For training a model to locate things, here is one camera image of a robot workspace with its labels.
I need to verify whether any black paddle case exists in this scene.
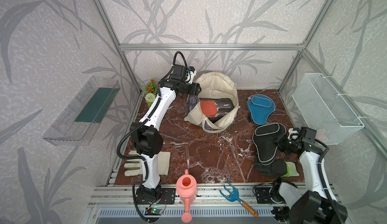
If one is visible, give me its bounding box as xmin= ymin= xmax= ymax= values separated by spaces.
xmin=253 ymin=123 xmax=286 ymax=165

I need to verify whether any beige canvas bag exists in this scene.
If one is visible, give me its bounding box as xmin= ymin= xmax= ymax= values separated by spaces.
xmin=184 ymin=72 xmax=239 ymax=133

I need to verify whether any blue paddle case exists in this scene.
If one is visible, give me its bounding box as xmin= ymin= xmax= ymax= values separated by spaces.
xmin=247 ymin=95 xmax=276 ymax=125

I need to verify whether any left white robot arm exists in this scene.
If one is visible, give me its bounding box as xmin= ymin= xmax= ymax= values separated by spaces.
xmin=130 ymin=79 xmax=202 ymax=200

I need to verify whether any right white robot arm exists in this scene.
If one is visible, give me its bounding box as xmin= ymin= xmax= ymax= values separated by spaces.
xmin=272 ymin=134 xmax=348 ymax=224

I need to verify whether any red ping pong paddle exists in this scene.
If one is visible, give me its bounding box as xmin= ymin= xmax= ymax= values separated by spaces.
xmin=200 ymin=99 xmax=234 ymax=118

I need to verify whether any black and green glove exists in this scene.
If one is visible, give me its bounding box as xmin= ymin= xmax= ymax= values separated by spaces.
xmin=253 ymin=159 xmax=300 ymax=178

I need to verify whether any green artificial plant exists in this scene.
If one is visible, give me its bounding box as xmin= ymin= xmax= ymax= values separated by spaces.
xmin=143 ymin=79 xmax=158 ymax=108

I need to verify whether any blue hand rake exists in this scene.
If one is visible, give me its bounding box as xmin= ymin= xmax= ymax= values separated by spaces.
xmin=219 ymin=180 xmax=259 ymax=218

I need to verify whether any beige work glove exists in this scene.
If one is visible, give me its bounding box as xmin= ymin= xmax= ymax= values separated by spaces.
xmin=124 ymin=151 xmax=171 ymax=177

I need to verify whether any pink watering can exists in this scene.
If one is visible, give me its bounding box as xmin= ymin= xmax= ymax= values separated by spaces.
xmin=176 ymin=169 xmax=198 ymax=224

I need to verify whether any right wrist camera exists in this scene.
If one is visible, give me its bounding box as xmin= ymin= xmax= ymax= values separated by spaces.
xmin=288 ymin=127 xmax=317 ymax=146

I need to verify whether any white wire mesh basket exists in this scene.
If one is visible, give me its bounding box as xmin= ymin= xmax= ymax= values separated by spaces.
xmin=292 ymin=73 xmax=364 ymax=145

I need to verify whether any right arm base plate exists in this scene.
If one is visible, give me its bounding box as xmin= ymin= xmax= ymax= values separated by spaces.
xmin=254 ymin=186 xmax=283 ymax=204

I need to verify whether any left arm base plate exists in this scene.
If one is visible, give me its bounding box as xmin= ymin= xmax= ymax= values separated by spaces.
xmin=135 ymin=187 xmax=176 ymax=205

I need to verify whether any clear plastic wall shelf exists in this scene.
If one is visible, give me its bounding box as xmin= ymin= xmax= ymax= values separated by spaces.
xmin=42 ymin=76 xmax=121 ymax=146

